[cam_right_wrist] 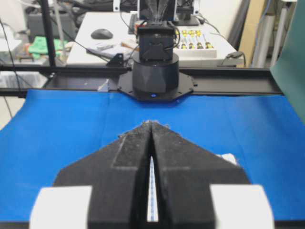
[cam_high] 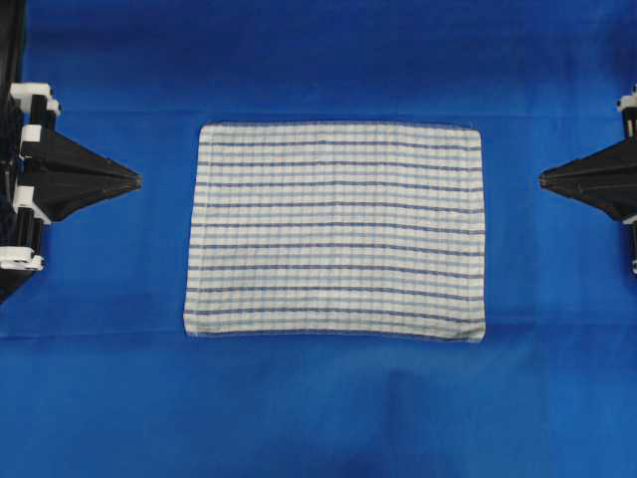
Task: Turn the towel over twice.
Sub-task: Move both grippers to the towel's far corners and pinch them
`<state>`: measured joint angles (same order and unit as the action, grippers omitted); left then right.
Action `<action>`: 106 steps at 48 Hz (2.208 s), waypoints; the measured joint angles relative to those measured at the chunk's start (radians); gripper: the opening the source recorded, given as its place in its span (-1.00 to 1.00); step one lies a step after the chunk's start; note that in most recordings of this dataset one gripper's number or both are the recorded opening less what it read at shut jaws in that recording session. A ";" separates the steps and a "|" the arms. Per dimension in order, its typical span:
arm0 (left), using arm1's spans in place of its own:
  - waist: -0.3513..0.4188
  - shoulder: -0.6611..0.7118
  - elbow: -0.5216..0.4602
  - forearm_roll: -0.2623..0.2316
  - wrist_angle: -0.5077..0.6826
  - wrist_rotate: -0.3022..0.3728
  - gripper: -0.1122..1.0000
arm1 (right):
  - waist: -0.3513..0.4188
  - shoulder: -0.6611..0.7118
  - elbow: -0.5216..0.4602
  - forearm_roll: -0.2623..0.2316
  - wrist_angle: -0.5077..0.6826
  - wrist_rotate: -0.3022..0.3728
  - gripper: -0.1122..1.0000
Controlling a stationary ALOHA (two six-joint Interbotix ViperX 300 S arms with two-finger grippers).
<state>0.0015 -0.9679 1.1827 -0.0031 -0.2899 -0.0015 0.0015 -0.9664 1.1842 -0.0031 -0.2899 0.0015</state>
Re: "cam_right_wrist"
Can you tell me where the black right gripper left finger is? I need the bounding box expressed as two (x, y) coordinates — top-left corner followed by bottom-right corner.
(30, 122), (152, 229)

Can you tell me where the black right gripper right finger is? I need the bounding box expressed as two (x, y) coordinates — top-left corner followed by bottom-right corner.
(152, 123), (275, 229)

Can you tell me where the blue striped white towel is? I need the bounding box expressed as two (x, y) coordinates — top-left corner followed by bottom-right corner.
(147, 158), (224, 229)

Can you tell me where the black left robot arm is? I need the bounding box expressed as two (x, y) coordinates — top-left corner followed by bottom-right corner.
(30, 21), (179, 229)

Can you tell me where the blue table cloth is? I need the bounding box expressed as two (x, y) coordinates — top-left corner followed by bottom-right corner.
(0, 90), (305, 222)

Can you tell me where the white screwdriver set box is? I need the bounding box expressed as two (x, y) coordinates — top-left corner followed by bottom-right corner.
(173, 29), (217, 59)

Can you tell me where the dark green board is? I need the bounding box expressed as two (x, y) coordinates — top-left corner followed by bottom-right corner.
(271, 0), (305, 116)

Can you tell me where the black computer mouse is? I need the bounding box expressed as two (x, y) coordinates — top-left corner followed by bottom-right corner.
(91, 29), (113, 40)

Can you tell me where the green cloth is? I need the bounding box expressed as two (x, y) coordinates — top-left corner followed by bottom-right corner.
(28, 36), (62, 59)

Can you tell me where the black monitor stand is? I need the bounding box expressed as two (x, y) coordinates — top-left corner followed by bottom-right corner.
(174, 0), (200, 26)

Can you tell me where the black vertical pole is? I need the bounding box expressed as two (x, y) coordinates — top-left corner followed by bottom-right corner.
(41, 0), (56, 67)

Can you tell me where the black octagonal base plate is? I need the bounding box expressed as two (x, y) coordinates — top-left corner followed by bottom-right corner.
(118, 72), (194, 102)

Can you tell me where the black aluminium rail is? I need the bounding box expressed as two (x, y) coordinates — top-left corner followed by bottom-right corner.
(0, 65), (283, 96)

